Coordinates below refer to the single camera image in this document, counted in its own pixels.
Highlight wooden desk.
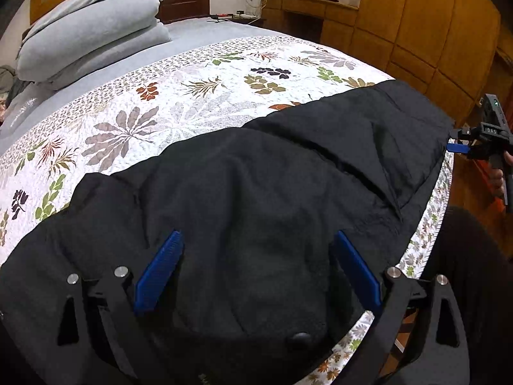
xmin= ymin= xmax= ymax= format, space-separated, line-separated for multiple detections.
xmin=262 ymin=0 xmax=359 ymax=45

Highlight folded grey duvet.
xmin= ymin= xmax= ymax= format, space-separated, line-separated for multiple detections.
xmin=16 ymin=0 xmax=173 ymax=91

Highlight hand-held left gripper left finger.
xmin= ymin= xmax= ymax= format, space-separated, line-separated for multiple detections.
xmin=56 ymin=230 xmax=185 ymax=385

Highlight white floral quilt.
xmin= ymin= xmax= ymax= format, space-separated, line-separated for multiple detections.
xmin=0 ymin=34 xmax=455 ymax=385

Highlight pile of clothes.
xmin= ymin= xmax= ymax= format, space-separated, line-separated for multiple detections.
xmin=0 ymin=65 xmax=25 ymax=107

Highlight person's dark clothed leg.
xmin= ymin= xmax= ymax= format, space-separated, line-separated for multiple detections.
xmin=437 ymin=206 xmax=513 ymax=385

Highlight dark nightstand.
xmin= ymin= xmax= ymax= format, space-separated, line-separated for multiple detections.
xmin=208 ymin=11 xmax=266 ymax=27

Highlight clear plastic bag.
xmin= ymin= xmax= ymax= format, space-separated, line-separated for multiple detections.
xmin=6 ymin=92 xmax=46 ymax=127

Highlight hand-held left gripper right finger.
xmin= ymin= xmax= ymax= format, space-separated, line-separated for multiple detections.
xmin=332 ymin=230 xmax=471 ymax=385

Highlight black pants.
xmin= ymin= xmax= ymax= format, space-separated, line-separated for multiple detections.
xmin=0 ymin=80 xmax=455 ymax=385

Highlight person's right hand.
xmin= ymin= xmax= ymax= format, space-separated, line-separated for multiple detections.
xmin=490 ymin=166 xmax=506 ymax=200

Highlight wooden wardrobe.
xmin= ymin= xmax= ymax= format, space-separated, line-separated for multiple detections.
xmin=321 ymin=0 xmax=513 ymax=129

